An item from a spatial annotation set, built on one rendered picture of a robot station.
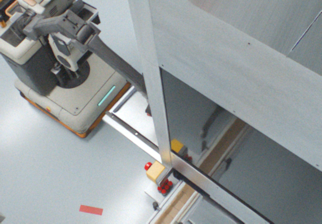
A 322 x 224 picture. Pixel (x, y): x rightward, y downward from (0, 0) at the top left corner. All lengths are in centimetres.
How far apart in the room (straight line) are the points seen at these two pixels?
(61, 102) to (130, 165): 65
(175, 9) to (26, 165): 239
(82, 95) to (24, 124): 59
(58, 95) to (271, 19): 227
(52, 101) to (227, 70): 214
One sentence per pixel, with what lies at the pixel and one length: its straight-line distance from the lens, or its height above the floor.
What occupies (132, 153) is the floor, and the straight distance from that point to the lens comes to 281.
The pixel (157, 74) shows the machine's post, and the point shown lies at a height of 176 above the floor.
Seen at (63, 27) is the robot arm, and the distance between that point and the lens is 154.
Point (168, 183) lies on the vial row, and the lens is 176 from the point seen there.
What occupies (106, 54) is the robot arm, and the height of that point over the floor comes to 137.
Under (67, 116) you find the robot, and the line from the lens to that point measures 272.
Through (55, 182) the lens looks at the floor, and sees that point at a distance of 288.
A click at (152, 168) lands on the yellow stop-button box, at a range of 167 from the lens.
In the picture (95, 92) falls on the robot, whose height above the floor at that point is 28.
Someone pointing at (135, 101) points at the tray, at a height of 88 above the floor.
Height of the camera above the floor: 262
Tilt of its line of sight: 62 degrees down
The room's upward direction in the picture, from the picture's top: 8 degrees counter-clockwise
